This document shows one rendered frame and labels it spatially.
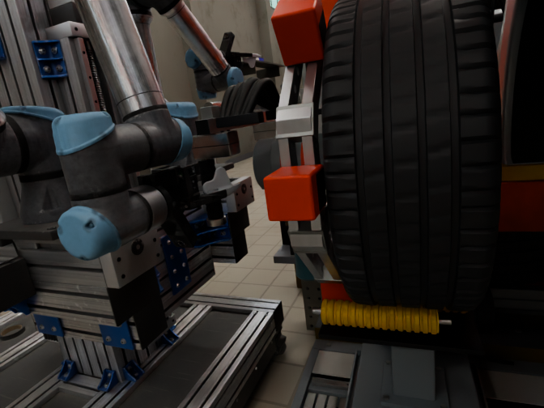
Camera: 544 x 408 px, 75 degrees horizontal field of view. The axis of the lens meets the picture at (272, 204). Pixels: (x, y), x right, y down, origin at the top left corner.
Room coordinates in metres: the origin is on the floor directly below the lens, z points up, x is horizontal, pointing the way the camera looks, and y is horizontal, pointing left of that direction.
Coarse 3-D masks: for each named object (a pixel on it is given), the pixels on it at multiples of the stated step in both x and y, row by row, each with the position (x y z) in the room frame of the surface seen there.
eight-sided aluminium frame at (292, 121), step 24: (288, 72) 0.68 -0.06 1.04; (312, 72) 0.65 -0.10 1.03; (288, 96) 0.63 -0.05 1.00; (312, 96) 0.61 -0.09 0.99; (288, 120) 0.60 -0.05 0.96; (312, 120) 0.59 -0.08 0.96; (288, 144) 0.60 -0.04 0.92; (312, 144) 0.58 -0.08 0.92; (312, 240) 0.59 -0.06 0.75; (312, 264) 0.66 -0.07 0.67; (336, 264) 0.67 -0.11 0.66
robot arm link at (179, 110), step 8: (168, 104) 1.18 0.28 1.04; (176, 104) 1.18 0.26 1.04; (184, 104) 1.19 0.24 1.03; (192, 104) 1.21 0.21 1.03; (176, 112) 1.17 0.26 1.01; (184, 112) 1.18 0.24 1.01; (192, 112) 1.20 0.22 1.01; (184, 120) 1.18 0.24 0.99; (192, 120) 1.19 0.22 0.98; (192, 128) 1.19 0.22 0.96
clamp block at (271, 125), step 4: (260, 124) 1.06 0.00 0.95; (264, 124) 1.06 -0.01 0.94; (268, 124) 1.05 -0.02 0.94; (272, 124) 1.05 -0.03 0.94; (256, 128) 1.07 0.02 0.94; (260, 128) 1.06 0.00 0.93; (264, 128) 1.06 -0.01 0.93; (268, 128) 1.05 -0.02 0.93; (272, 128) 1.05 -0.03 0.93; (256, 132) 1.07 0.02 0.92; (260, 132) 1.06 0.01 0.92; (264, 132) 1.06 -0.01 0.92; (268, 132) 1.06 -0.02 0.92; (272, 132) 1.05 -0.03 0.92; (256, 136) 1.07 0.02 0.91; (260, 136) 1.07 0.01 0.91; (264, 136) 1.06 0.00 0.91; (268, 136) 1.06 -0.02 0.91; (272, 136) 1.05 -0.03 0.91; (256, 140) 1.07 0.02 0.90
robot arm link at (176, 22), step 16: (144, 0) 1.23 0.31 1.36; (160, 0) 1.22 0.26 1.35; (176, 0) 1.24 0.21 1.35; (176, 16) 1.26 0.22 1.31; (192, 16) 1.29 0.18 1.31; (192, 32) 1.29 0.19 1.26; (192, 48) 1.33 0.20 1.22; (208, 48) 1.33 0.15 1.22; (208, 64) 1.36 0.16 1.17; (224, 64) 1.38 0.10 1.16; (224, 80) 1.40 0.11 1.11; (240, 80) 1.42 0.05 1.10
